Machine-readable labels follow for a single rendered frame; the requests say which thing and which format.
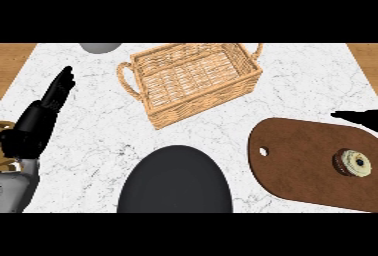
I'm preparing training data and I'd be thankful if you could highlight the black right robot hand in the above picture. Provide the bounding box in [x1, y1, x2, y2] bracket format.
[330, 109, 378, 134]

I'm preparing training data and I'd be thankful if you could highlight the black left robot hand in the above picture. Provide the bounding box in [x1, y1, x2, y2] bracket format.
[0, 65, 77, 160]

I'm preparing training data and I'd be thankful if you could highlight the cream frosted chocolate cupcake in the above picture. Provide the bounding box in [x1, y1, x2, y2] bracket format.
[331, 148, 374, 178]

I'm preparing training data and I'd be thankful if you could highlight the brown wooden cutting board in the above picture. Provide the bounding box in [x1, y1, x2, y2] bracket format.
[247, 117, 378, 213]

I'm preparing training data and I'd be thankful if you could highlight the grey round bowl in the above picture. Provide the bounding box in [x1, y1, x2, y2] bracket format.
[79, 43, 123, 55]

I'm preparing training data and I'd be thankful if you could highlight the dark grey oval plate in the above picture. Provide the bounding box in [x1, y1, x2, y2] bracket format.
[115, 144, 235, 214]

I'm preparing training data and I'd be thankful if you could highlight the wicker basket with handles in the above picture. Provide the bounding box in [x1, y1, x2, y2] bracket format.
[115, 43, 266, 131]

